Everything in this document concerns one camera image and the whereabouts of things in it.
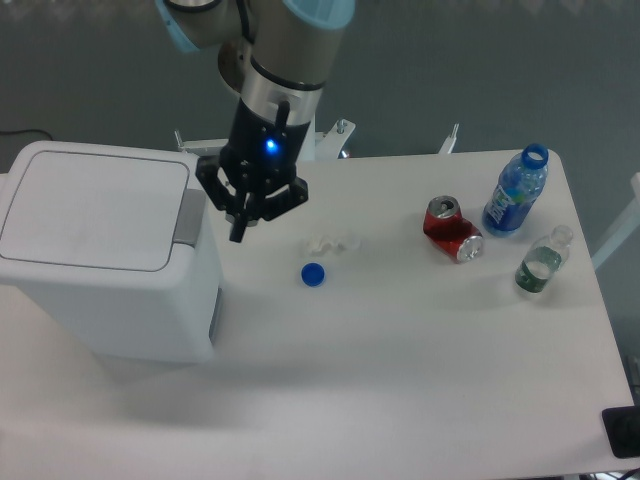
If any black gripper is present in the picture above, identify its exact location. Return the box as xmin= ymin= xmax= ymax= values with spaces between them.
xmin=196 ymin=99 xmax=309 ymax=242

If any white push-top trash can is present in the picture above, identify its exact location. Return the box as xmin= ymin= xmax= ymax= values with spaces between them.
xmin=1 ymin=141 xmax=223 ymax=363

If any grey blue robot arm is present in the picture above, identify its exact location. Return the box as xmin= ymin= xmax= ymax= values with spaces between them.
xmin=156 ymin=1 xmax=356 ymax=243

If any crushed red soda can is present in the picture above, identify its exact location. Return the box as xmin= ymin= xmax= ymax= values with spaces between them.
xmin=423 ymin=195 xmax=484 ymax=264

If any crumpled white paper scrap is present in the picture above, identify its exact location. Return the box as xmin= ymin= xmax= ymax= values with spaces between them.
xmin=302 ymin=235 xmax=346 ymax=257

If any blue bottle cap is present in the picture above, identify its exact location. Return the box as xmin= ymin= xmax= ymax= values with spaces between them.
xmin=300 ymin=262 xmax=326 ymax=288

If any translucent white bottle cap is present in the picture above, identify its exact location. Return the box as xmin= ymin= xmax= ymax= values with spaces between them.
xmin=340 ymin=234 xmax=362 ymax=251

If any blue label plastic bottle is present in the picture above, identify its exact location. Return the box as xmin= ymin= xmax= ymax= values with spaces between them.
xmin=482 ymin=143 xmax=549 ymax=237

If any clear green label bottle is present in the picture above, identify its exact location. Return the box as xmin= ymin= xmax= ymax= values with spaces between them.
xmin=514 ymin=225 xmax=573 ymax=294

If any black device at table corner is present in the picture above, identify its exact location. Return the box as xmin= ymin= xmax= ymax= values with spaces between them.
xmin=601 ymin=406 xmax=639 ymax=459

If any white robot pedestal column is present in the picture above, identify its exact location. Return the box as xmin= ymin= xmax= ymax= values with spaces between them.
xmin=298 ymin=117 xmax=317 ymax=162

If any black cable on floor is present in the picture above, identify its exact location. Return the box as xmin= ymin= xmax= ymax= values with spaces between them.
xmin=0 ymin=129 xmax=54 ymax=142

